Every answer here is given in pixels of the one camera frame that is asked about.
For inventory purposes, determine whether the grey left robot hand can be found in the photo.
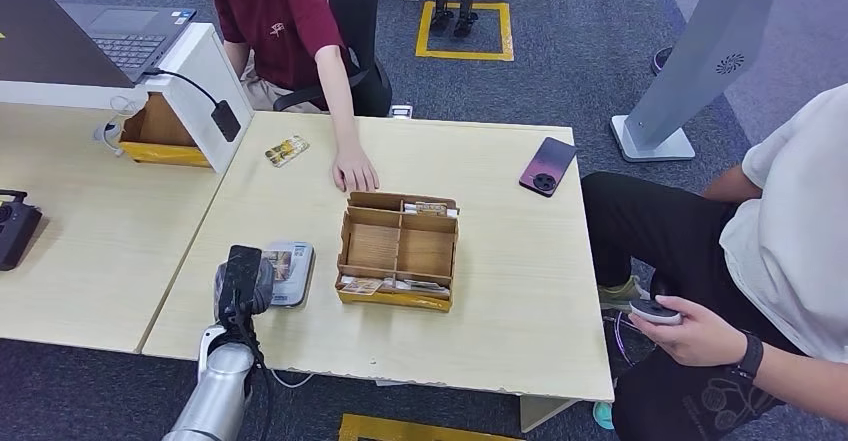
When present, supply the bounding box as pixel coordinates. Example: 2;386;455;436
213;255;276;325

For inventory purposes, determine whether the person's left hand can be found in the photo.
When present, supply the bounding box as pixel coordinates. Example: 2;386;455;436
331;146;381;194
627;295;749;368

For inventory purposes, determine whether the grey card reader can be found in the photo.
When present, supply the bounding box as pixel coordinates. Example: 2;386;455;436
261;241;317;309

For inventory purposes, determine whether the white handheld remote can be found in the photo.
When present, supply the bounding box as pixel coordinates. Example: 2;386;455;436
627;298;684;327

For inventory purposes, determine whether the stack of room key cards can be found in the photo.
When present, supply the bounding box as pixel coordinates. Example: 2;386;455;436
404;202;460;219

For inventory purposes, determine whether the printed card in organizer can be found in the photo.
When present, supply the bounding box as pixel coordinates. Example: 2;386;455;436
339;276;386;296

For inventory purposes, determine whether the person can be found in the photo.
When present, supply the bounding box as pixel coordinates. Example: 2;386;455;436
581;83;848;441
188;0;382;194

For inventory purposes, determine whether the black wristwatch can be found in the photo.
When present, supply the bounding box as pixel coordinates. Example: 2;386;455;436
733;330;765;381

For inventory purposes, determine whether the chrome chair base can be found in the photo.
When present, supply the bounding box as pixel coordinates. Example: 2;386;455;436
602;312;664;368

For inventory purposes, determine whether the cardboard organizer box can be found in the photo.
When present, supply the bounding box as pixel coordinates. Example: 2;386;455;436
335;190;460;313

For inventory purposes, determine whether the green sneaker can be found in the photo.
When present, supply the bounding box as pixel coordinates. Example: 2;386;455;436
598;276;654;313

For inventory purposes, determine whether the teal shoe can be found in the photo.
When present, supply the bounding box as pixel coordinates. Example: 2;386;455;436
592;401;617;433

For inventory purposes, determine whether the stack of white cards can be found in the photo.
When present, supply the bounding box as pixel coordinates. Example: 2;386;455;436
384;277;452;296

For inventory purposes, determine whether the black power adapter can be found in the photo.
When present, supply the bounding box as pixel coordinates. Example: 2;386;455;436
210;99;243;144

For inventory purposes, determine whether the black office chair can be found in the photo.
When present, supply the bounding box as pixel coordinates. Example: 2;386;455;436
272;0;394;119

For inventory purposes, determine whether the cardboard box with yellow tape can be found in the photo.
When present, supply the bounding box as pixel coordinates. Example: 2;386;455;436
119;92;212;169

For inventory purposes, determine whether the white laptop riser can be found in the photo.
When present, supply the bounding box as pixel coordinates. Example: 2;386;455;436
0;22;256;174

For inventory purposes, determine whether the purple smartphone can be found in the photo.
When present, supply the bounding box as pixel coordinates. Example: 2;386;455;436
518;136;579;199

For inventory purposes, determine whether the small black humanoid robot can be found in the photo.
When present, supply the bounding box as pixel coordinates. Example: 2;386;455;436
429;0;492;39

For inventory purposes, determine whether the black handheld controller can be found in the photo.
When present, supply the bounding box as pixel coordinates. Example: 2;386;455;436
0;188;44;272

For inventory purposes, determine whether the dark purple shoe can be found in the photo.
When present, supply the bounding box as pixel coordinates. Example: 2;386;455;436
650;45;676;77

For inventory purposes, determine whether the grey kiosk stand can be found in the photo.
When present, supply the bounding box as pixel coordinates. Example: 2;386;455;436
609;0;836;164

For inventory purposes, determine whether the dark grey laptop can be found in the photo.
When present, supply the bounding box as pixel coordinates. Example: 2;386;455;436
0;0;199;89

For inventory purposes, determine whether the white cable under desk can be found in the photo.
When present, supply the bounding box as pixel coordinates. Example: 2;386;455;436
270;367;318;391

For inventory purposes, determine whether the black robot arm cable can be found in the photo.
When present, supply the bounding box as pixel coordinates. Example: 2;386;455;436
228;292;274;441

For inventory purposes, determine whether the black adapter cable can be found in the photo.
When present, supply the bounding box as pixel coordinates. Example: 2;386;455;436
140;66;222;109

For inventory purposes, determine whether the white coiled cable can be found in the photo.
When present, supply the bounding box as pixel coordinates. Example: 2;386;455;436
92;96;148;158

